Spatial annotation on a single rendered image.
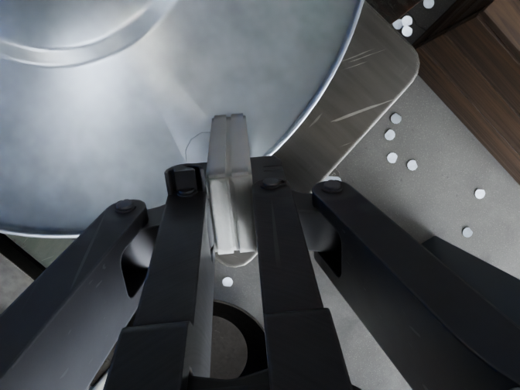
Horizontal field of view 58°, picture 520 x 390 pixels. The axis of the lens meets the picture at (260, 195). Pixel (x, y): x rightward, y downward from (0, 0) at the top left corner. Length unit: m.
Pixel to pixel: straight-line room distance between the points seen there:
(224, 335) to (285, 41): 0.92
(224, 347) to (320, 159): 0.91
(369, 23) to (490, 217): 0.94
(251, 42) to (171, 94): 0.04
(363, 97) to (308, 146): 0.03
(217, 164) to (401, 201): 0.92
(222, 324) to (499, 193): 0.67
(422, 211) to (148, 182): 0.90
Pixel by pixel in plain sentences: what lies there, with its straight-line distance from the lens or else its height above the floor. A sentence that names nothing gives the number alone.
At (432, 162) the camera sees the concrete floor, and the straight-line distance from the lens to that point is 1.08.
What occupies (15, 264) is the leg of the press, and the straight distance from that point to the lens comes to 0.42.
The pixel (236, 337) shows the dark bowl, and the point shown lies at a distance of 1.10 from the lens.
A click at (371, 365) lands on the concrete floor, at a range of 1.16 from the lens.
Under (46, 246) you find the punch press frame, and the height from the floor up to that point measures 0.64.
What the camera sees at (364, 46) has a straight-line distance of 0.24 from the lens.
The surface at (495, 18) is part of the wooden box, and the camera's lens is 0.76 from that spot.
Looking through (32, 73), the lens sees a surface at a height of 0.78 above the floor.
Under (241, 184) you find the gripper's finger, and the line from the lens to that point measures 0.15.
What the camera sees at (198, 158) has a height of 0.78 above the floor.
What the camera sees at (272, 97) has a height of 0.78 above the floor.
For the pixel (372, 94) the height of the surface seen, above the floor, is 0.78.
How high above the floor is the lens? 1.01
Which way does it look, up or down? 83 degrees down
